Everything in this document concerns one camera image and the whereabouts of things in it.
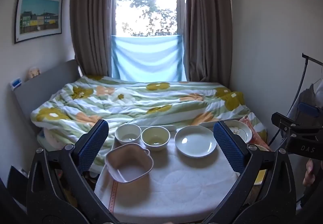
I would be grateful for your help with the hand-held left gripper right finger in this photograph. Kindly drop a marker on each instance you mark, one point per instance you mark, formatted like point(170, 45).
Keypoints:
point(228, 145)

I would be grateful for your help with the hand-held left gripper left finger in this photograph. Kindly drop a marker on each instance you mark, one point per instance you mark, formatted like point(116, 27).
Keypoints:
point(93, 143)

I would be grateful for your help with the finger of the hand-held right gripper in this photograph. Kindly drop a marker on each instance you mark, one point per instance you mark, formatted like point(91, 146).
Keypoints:
point(282, 122)
point(309, 109)

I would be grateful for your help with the duck print plate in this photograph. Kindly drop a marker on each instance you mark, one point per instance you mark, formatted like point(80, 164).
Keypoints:
point(242, 132)

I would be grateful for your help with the plain white round plate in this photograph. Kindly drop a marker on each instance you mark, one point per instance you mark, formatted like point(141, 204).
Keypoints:
point(195, 142)

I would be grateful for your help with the pink square bowl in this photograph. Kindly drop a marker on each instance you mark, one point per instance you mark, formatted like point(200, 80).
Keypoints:
point(128, 163)

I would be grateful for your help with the person's right hand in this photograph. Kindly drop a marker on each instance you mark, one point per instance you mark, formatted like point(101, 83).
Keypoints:
point(309, 173)

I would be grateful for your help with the large white rectangular plate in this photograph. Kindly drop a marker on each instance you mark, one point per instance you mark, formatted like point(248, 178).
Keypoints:
point(209, 123)

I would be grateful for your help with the white round bowl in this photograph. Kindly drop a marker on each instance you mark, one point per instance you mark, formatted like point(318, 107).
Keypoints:
point(128, 134)

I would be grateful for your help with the black clothes rack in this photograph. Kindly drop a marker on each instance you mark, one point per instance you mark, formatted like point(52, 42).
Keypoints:
point(304, 72)

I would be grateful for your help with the yellow object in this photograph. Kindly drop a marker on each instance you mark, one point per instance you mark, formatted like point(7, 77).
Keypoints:
point(260, 177)

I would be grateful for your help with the cream round bowl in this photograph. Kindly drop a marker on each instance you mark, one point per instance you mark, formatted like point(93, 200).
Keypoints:
point(155, 139)

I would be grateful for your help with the floral green striped blanket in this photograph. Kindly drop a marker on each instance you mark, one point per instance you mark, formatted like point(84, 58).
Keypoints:
point(141, 103)

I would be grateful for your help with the white and orange tablecloth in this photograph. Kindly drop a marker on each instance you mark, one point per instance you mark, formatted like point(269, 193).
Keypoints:
point(176, 188)

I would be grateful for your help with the grey bed headboard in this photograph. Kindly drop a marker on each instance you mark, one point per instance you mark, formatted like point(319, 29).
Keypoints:
point(50, 80)

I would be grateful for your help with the dark box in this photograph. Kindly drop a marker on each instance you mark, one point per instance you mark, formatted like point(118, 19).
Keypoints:
point(16, 183)

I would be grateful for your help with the small plush toy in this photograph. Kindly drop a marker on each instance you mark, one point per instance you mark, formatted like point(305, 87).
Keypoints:
point(34, 72)

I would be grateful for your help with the blue and white small box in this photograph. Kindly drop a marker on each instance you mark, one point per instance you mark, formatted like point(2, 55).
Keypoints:
point(16, 83)

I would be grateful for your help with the light blue cloth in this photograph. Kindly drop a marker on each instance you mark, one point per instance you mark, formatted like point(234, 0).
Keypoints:
point(149, 57)

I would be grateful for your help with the framed wall picture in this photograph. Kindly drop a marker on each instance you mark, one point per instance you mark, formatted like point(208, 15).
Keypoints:
point(37, 16)

